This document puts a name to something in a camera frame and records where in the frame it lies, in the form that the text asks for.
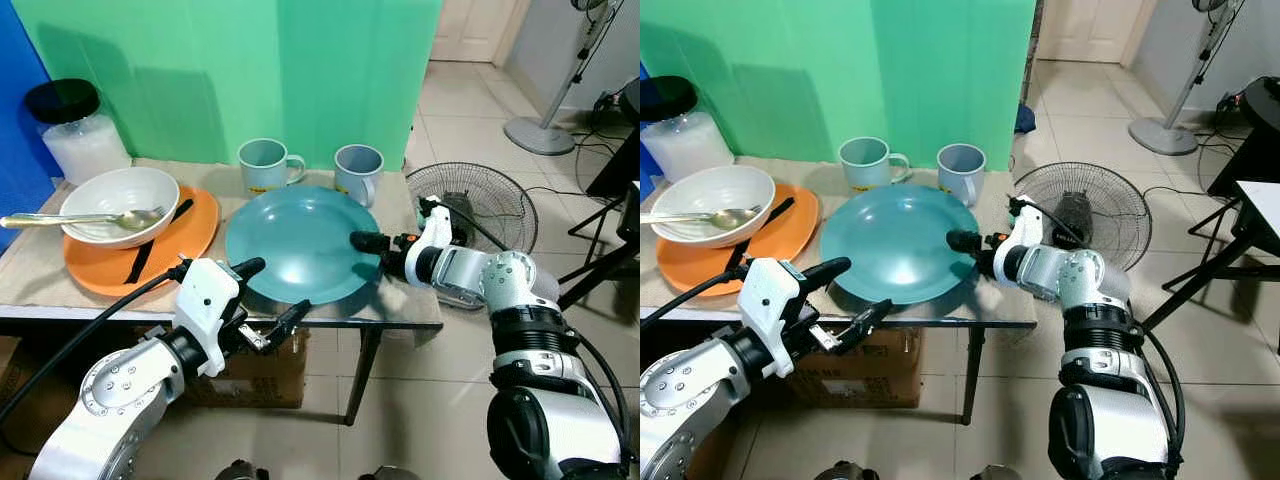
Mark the orange round plate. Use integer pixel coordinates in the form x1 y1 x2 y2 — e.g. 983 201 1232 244
63 184 221 298
655 182 821 298

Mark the white bowl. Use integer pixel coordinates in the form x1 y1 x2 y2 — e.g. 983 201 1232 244
650 165 776 250
60 167 182 250

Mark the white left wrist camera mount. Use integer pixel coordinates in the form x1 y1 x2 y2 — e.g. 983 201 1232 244
738 258 809 379
172 258 243 379

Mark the green backdrop cloth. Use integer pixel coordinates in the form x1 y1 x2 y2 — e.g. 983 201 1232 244
640 0 1039 172
10 0 445 170

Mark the black table knife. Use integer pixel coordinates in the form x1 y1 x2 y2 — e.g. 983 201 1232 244
721 197 797 287
124 198 195 287

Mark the grey pedestal fan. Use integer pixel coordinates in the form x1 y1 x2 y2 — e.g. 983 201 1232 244
1129 0 1247 157
502 0 619 157

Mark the blue board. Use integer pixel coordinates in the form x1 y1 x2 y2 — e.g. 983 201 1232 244
640 75 667 201
0 0 64 253

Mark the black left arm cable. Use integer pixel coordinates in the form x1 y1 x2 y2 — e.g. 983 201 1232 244
0 262 193 426
640 262 763 329

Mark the beige door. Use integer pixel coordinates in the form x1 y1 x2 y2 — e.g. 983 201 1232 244
1035 0 1143 64
430 0 532 67

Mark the pale blue mug yellow print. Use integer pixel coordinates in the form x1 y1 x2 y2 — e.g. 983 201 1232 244
237 138 307 194
838 137 914 193

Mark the beige table cloth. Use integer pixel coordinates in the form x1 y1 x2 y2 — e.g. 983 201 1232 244
640 155 1037 327
0 157 443 327

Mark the black wire floor fan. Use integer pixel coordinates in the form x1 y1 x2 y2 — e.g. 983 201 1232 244
1012 161 1152 273
406 161 540 257

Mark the metal spoon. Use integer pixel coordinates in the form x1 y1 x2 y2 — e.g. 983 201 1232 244
0 206 167 232
640 206 764 232

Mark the brown cardboard box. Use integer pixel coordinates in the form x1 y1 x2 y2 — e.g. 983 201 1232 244
788 325 924 410
183 325 310 410

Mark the clear jar black lid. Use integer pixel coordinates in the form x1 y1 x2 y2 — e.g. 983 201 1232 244
24 78 133 187
640 75 737 186

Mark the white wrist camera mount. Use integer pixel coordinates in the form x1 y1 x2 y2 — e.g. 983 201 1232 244
738 258 809 379
172 258 243 379
414 197 457 263
1004 195 1047 261

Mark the teal round plate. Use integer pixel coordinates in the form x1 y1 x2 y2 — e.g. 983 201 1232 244
225 185 384 305
820 185 980 306

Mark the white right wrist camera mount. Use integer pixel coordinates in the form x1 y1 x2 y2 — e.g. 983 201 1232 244
414 197 457 263
1004 195 1047 261

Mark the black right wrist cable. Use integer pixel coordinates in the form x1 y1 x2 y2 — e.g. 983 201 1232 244
418 196 513 253
1008 195 1099 251

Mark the black frame side table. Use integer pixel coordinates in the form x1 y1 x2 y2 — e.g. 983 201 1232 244
1140 75 1280 358
558 75 641 313

